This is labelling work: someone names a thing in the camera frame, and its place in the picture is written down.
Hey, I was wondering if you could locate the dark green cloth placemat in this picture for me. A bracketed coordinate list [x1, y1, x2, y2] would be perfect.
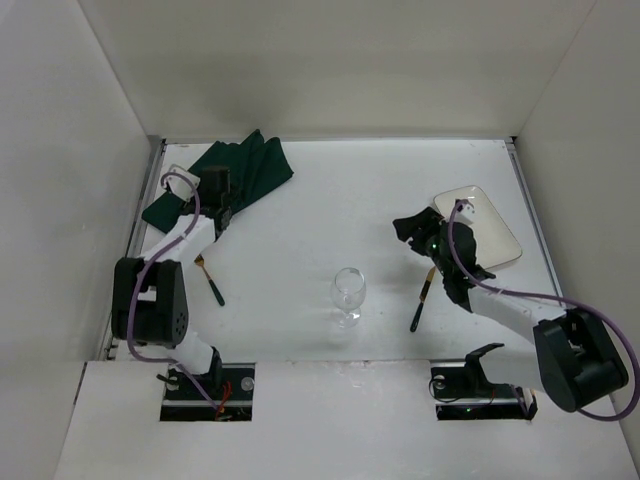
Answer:
[142, 130, 294, 234]

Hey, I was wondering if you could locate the white rectangular plate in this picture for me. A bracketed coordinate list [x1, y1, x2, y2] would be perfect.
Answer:
[434, 185, 522, 269]

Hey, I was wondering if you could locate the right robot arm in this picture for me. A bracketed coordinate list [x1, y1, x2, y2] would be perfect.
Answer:
[392, 199, 639, 414]

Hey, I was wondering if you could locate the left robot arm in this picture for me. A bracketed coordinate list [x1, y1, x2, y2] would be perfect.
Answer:
[111, 165, 232, 389]

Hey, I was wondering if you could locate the clear wine glass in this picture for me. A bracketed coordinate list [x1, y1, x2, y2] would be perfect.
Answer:
[330, 267, 366, 328]

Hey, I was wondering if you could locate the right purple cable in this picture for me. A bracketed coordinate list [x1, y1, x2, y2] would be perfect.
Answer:
[447, 198, 640, 422]

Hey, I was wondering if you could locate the purple cable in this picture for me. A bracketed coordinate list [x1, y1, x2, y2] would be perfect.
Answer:
[126, 172, 236, 412]
[447, 198, 640, 422]

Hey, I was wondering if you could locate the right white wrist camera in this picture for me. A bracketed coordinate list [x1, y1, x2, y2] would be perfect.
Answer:
[451, 199, 476, 225]

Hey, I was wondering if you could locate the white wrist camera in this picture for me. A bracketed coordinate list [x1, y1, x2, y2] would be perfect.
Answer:
[451, 199, 476, 225]
[160, 164, 200, 202]

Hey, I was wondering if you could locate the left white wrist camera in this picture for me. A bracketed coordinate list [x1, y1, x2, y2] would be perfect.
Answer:
[160, 164, 200, 202]

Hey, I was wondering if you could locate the gold knife dark handle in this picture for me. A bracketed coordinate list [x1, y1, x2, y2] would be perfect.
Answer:
[410, 267, 437, 333]

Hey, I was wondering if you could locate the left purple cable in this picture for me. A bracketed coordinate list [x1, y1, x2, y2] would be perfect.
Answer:
[126, 172, 236, 412]

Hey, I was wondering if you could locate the gold fork dark handle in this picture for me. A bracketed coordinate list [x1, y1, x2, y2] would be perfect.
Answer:
[194, 255, 226, 307]

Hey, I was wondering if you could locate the left aluminium table rail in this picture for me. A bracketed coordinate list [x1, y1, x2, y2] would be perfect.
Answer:
[98, 135, 166, 361]

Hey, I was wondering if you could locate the aluminium table rail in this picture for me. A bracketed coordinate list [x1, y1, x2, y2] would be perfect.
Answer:
[98, 135, 166, 361]
[505, 137, 564, 297]

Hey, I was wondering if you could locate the right aluminium table rail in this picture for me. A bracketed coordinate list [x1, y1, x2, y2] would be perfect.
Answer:
[505, 137, 564, 297]

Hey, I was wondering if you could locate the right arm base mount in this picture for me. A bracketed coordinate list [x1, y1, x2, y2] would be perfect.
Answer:
[428, 343, 538, 421]

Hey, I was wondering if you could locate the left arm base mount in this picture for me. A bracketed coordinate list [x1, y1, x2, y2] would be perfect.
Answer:
[156, 363, 256, 423]

